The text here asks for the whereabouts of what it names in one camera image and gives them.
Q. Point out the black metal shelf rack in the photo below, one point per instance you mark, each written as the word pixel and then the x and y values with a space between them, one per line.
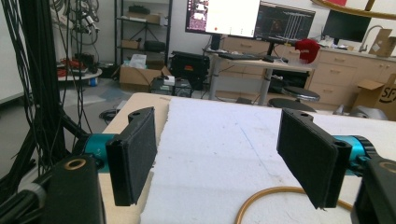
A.
pixel 141 18

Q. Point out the monitor with white window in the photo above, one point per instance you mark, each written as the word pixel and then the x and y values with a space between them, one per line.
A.
pixel 232 17

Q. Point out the grey rounded device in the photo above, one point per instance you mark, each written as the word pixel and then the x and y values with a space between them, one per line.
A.
pixel 369 112

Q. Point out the black round stool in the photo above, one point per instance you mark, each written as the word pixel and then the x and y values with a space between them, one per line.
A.
pixel 300 92
pixel 291 105

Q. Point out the red cap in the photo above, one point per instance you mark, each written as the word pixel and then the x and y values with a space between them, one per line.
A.
pixel 307 49

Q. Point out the small cardboard box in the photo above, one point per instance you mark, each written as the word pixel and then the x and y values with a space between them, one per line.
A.
pixel 383 43

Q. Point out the black electronics box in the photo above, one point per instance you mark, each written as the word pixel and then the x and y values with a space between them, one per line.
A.
pixel 169 87

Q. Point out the light wooden drawer cabinet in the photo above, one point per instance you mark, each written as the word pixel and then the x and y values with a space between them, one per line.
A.
pixel 336 71

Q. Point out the black hard equipment case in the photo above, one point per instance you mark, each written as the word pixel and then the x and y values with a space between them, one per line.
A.
pixel 189 66

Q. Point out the curved wooden rim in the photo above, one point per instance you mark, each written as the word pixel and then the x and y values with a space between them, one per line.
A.
pixel 351 11

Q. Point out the open cardboard box with papers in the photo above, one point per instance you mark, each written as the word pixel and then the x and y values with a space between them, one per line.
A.
pixel 137 77

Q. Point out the black keyboard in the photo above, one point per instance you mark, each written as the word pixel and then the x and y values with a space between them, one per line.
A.
pixel 239 56

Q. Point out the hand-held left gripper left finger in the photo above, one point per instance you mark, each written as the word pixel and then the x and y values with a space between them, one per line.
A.
pixel 134 155

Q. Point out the black computer mouse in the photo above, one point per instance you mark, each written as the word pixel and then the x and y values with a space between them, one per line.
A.
pixel 268 59

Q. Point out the white foam sheet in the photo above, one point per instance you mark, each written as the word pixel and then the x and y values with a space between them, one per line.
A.
pixel 218 149

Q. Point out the monitor with dark screen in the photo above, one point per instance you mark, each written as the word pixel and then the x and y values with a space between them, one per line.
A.
pixel 285 25

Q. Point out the camera on stand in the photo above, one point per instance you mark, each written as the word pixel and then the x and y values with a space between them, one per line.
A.
pixel 87 23

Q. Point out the black switched-off monitor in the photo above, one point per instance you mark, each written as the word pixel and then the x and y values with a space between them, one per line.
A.
pixel 345 26

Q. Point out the round white table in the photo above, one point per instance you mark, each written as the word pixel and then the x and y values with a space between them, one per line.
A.
pixel 81 75

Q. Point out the metal faucet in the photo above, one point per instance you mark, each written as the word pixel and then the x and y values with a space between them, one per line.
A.
pixel 365 35

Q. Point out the standing desk with wooden top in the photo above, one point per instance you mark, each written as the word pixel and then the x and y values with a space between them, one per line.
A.
pixel 264 64

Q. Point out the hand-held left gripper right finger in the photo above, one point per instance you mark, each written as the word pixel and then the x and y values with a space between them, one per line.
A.
pixel 308 155

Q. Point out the large printed cardboard box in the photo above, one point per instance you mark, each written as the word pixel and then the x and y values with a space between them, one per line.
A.
pixel 378 95

